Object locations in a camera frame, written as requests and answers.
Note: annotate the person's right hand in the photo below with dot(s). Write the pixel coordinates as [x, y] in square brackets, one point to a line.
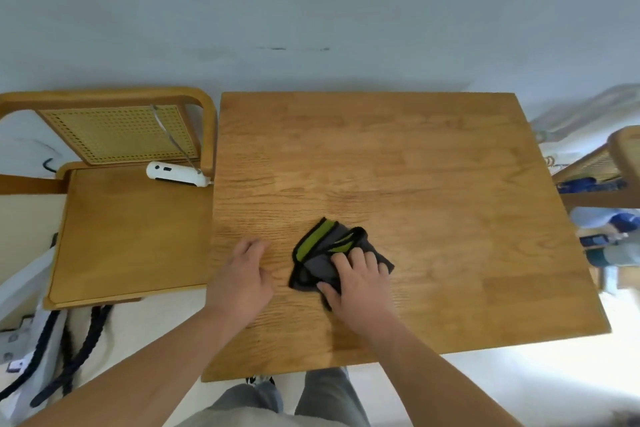
[360, 286]

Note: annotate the person's left hand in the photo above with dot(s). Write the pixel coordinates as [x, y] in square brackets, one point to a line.
[240, 284]

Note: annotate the dark grey cleaning cloth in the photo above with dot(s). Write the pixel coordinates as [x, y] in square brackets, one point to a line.
[320, 246]

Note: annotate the person's right forearm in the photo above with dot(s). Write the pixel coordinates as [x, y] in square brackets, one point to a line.
[440, 381]

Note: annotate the person's left forearm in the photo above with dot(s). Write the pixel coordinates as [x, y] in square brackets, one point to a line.
[125, 376]

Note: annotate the person's black white shoe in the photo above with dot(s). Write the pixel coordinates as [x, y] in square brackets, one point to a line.
[260, 380]

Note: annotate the person's grey trousers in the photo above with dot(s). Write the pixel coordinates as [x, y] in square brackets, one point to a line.
[310, 396]

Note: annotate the person's white shirt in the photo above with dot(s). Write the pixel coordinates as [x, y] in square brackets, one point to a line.
[250, 419]

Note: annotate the wooden rattan chair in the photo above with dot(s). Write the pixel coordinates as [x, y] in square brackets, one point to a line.
[620, 151]
[130, 241]

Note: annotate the white handheld device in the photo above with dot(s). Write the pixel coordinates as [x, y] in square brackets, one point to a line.
[175, 174]

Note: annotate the wooden table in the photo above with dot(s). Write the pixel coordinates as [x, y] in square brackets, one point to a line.
[425, 166]

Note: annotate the white exercise machine base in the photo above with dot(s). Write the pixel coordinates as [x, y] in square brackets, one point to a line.
[25, 321]

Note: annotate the small dark blue bottle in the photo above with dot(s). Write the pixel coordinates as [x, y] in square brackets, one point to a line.
[597, 241]

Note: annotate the light blue spray bottle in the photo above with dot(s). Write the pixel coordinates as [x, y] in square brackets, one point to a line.
[605, 219]

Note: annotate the teal capped bottle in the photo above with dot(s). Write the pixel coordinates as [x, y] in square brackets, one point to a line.
[617, 256]

